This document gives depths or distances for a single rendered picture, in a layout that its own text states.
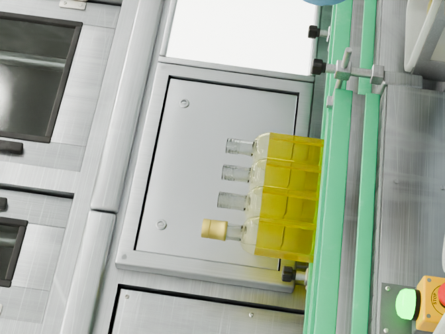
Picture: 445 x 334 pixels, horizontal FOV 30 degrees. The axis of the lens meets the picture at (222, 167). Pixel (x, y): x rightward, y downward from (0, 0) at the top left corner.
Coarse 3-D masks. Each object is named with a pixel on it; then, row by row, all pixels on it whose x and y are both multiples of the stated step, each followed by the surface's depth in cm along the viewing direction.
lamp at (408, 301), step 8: (400, 296) 120; (408, 296) 119; (416, 296) 119; (400, 304) 120; (408, 304) 119; (416, 304) 119; (400, 312) 120; (408, 312) 119; (416, 312) 119; (416, 320) 120
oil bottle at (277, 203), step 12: (252, 192) 147; (264, 192) 147; (276, 192) 147; (288, 192) 147; (300, 192) 147; (252, 204) 146; (264, 204) 146; (276, 204) 146; (288, 204) 146; (300, 204) 146; (312, 204) 146; (252, 216) 147; (264, 216) 146; (276, 216) 145; (288, 216) 145; (300, 216) 145; (312, 216) 145
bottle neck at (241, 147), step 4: (228, 140) 154; (232, 140) 154; (236, 140) 154; (240, 140) 154; (244, 140) 154; (248, 140) 155; (228, 144) 154; (232, 144) 154; (236, 144) 153; (240, 144) 153; (244, 144) 154; (248, 144) 154; (228, 148) 154; (232, 148) 154; (236, 148) 153; (240, 148) 153; (244, 148) 153; (248, 148) 153; (228, 152) 154; (232, 152) 154; (236, 152) 154; (240, 152) 154; (244, 152) 154; (248, 152) 154
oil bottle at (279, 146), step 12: (252, 144) 153; (264, 144) 152; (276, 144) 152; (288, 144) 152; (300, 144) 152; (312, 144) 152; (252, 156) 154; (264, 156) 151; (276, 156) 151; (288, 156) 151; (300, 156) 151; (312, 156) 151
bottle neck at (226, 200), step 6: (222, 192) 148; (222, 198) 147; (228, 198) 147; (234, 198) 148; (240, 198) 148; (222, 204) 148; (228, 204) 147; (234, 204) 147; (240, 204) 147; (240, 210) 148
